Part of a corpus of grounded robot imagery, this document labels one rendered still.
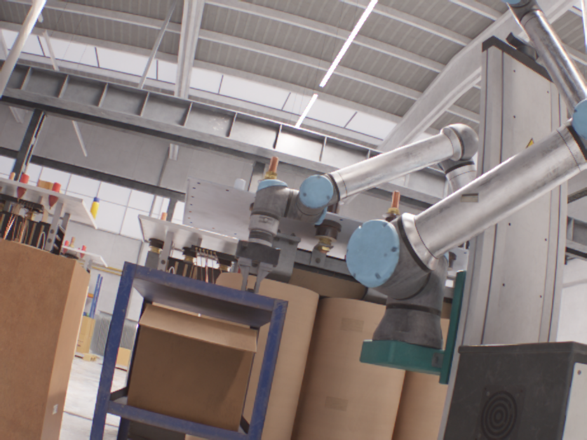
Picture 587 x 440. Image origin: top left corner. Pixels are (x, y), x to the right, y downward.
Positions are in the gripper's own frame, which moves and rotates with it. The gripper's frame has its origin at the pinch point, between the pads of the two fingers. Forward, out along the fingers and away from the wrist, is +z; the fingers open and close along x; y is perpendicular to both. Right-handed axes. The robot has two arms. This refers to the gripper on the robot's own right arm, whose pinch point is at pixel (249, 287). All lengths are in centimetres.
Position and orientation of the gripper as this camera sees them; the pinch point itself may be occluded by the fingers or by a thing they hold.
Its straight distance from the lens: 170.7
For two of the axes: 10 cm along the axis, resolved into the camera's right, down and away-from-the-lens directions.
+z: -1.9, 9.5, -2.6
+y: 1.9, -2.3, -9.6
